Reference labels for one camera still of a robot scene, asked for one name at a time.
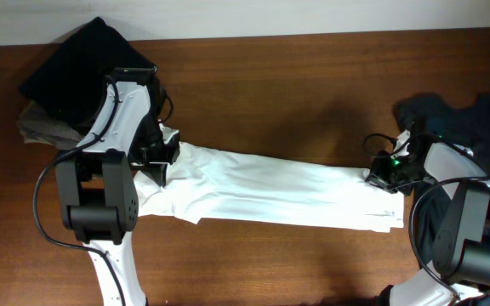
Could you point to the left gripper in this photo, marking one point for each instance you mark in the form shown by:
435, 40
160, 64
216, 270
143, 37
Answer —
160, 157

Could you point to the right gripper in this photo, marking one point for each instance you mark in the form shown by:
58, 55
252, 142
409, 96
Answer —
381, 177

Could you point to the white t-shirt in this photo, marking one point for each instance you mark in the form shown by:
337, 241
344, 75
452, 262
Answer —
209, 183

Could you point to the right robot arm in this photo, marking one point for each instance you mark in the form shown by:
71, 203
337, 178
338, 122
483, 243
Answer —
459, 269

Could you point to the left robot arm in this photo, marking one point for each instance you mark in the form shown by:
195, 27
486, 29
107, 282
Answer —
99, 202

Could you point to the dark crumpled garment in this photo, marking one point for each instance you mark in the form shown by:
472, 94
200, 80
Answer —
467, 126

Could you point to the black folded garment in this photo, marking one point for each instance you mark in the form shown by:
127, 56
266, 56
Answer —
69, 85

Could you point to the grey folded garment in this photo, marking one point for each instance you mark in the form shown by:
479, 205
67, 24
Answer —
37, 126

